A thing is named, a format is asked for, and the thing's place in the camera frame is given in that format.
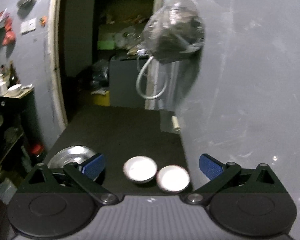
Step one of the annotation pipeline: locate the steel plate without sticker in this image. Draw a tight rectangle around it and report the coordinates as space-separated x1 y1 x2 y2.
47 145 96 169

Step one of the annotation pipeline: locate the white bowl red rim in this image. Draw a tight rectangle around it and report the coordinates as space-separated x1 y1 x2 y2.
123 155 158 184
156 165 190 193

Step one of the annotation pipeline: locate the yellow bin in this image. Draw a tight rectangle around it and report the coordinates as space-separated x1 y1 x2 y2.
90 89 110 106

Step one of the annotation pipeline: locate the black garbage bag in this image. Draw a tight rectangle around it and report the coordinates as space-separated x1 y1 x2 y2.
91 59 109 90

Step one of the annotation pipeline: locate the dark grey cabinet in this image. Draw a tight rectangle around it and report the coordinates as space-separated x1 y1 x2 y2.
109 55 147 109

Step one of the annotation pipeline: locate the wooden side shelf table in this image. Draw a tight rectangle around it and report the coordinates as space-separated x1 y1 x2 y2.
3 84 34 99

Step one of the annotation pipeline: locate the white ceramic bowl on shelf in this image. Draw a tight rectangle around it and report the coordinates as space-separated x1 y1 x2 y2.
8 83 22 97

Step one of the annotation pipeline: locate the dark glass bottle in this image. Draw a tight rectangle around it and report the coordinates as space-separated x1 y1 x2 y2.
9 63 18 87

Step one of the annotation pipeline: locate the white squat bottle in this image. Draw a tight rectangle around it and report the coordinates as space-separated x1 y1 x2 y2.
0 79 8 96

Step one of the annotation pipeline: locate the green box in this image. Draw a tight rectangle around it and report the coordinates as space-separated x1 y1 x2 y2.
97 40 115 50

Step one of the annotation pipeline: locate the hanging clear plastic bag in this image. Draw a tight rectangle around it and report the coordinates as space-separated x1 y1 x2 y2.
142 0 204 64

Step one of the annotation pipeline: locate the cleaver with cream handle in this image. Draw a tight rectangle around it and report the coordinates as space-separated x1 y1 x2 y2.
159 109 181 134

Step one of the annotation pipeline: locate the white looped hose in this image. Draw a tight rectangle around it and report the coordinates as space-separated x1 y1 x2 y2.
135 52 169 100

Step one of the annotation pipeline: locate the red plastic bag on wall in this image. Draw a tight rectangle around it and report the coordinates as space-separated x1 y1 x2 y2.
2 17 16 46

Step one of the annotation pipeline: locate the white wall switch plate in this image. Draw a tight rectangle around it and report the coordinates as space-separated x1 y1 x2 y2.
20 18 37 35

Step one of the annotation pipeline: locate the orange wall hook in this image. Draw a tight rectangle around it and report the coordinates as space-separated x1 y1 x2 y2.
39 16 47 27

